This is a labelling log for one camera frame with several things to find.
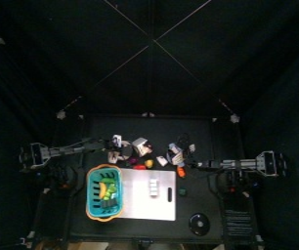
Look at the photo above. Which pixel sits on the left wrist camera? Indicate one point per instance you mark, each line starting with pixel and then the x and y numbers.
pixel 116 140

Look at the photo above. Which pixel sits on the white cutting board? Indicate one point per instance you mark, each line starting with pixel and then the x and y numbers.
pixel 144 201

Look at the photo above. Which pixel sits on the orange salmon sushi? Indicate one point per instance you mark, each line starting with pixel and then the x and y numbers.
pixel 182 172

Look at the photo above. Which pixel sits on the dark toy in basket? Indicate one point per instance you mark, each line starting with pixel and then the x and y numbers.
pixel 108 203

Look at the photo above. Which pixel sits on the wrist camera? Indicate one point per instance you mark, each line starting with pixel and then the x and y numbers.
pixel 192 148
pixel 116 140

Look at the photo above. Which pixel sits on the white rice sushi piece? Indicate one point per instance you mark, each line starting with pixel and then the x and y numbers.
pixel 154 187

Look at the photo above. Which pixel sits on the teal basket with orange rim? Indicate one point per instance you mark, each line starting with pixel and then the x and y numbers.
pixel 104 192

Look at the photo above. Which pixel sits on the yellow toy banana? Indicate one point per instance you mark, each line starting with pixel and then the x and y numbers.
pixel 103 190

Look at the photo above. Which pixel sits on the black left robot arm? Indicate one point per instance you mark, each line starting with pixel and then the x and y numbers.
pixel 60 150

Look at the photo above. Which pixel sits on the small green toy cube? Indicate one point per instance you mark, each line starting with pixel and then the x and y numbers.
pixel 182 192

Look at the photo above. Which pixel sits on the red toy food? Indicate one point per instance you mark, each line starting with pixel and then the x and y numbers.
pixel 139 167

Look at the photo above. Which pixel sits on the metal frame clamp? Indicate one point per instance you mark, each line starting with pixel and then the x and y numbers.
pixel 60 114
pixel 235 118

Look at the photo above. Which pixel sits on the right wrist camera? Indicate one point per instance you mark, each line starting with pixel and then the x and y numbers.
pixel 192 148

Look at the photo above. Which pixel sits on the black round disc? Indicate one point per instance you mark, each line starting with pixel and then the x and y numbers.
pixel 199 224

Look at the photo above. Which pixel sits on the purple toy food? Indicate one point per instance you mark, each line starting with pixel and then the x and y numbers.
pixel 132 160

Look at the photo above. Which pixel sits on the yellow toy food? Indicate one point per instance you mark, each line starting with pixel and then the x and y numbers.
pixel 150 163

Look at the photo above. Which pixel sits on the white toy box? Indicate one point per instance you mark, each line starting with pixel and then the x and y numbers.
pixel 142 145

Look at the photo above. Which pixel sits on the black label sheet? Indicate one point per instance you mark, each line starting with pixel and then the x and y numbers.
pixel 238 224

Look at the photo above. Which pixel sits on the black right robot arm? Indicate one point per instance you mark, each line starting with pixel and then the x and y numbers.
pixel 243 163

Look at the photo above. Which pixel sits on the green toy vegetable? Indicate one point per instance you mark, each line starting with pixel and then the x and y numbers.
pixel 111 188

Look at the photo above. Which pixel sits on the small white card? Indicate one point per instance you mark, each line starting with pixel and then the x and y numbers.
pixel 162 160

